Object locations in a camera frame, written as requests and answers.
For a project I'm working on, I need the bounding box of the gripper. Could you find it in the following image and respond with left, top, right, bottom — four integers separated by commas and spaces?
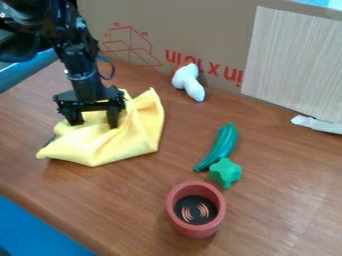
52, 73, 127, 130

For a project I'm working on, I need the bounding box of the yellow cloth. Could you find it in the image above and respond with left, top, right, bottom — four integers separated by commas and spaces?
34, 87, 166, 168

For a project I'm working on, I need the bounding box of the white toy mushroom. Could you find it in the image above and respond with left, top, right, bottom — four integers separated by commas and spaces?
171, 62, 208, 103

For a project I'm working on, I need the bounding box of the cardboard box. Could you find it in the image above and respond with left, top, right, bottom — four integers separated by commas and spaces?
76, 0, 342, 98

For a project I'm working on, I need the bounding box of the green toy pepper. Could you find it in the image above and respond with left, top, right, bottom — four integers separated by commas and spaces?
191, 121, 244, 190

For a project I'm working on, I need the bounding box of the red cup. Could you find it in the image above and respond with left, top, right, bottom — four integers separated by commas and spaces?
165, 180, 228, 240

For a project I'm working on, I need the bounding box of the wooden board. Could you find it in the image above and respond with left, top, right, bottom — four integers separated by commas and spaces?
239, 5, 342, 125

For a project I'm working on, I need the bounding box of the white tape scrap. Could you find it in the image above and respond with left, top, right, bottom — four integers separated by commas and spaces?
289, 114, 342, 136

